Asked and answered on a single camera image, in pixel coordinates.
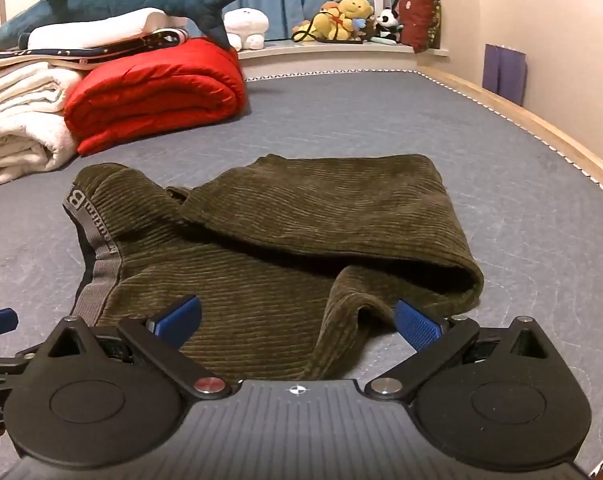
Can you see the white pillow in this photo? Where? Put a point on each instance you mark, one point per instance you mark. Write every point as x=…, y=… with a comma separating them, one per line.
x=96, y=27

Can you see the purple wall card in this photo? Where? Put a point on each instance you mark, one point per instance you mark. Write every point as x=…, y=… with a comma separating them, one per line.
x=504, y=72

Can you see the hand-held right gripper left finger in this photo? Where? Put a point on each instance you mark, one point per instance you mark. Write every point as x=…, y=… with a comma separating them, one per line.
x=177, y=317

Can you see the white mushroom plush toy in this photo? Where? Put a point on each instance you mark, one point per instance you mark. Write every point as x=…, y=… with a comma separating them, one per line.
x=245, y=25

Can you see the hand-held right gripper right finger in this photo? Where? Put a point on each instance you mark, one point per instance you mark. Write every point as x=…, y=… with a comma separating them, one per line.
x=419, y=327

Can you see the blue shark plush toy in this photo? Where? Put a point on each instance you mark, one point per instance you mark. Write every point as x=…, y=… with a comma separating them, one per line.
x=111, y=0

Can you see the white folded blanket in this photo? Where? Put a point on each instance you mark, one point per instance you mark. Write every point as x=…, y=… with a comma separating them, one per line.
x=21, y=115

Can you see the white window sill platform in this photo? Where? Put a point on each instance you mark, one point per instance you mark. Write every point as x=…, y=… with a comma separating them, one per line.
x=331, y=57

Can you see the grey quilted mattress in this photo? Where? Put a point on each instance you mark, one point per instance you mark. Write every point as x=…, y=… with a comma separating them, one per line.
x=331, y=120

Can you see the dark red cushion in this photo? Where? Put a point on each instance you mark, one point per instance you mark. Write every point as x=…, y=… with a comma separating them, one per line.
x=420, y=15

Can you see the panda plush toy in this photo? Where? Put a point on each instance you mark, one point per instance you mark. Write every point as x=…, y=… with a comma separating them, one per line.
x=389, y=22

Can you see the dark star-printed blanket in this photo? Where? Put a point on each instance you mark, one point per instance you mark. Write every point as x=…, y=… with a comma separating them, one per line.
x=71, y=52

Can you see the yellow plush toy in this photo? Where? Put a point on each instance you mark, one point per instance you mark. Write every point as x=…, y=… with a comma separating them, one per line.
x=344, y=17

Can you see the red folded quilt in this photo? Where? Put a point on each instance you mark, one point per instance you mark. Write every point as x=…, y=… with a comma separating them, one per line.
x=156, y=95

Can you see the wooden bed frame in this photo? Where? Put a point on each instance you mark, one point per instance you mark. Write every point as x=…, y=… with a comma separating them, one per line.
x=556, y=132

